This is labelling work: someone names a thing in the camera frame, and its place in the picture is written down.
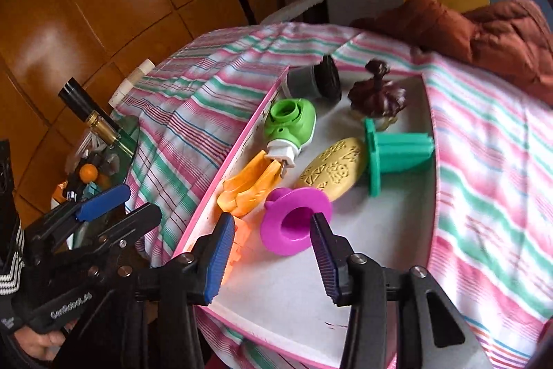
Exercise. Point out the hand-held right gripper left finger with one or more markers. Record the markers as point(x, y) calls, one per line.
point(220, 256)

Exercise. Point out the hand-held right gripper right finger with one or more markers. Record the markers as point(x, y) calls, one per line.
point(324, 261)

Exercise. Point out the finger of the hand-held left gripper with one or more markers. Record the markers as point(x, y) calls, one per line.
point(125, 228)
point(103, 202)

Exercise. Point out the small orange plastic toy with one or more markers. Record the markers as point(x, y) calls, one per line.
point(240, 241)

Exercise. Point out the magenta plastic funnel cup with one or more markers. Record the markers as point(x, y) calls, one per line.
point(285, 235)

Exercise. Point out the white tray with pink rim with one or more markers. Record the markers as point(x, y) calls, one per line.
point(276, 291)

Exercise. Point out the orange plastic clip toy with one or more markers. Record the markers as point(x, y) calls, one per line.
point(248, 187)

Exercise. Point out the yellow embossed oval block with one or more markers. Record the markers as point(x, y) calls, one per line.
point(332, 170)

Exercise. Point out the green plastic piece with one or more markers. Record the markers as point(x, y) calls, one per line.
point(401, 153)

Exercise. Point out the brown figurine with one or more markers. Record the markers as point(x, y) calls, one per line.
point(376, 96)

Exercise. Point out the person's left forearm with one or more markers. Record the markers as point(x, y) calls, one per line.
point(8, 269)

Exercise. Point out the person's left hand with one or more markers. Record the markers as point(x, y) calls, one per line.
point(39, 345)

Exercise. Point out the small orange ball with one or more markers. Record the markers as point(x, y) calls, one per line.
point(88, 172)

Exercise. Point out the green glass side table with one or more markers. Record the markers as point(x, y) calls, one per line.
point(127, 135)

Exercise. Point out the perfume bottle with black cap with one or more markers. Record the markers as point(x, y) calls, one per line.
point(93, 116)

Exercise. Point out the white tube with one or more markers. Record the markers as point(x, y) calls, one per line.
point(131, 81)

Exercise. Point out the green white plug-in device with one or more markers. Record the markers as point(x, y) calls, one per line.
point(298, 124)

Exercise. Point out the grey black funnel piece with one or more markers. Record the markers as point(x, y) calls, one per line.
point(309, 79)

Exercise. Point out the white cloth strip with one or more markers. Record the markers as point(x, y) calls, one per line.
point(298, 6)

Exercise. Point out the brown quilt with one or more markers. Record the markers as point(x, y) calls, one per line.
point(497, 36)

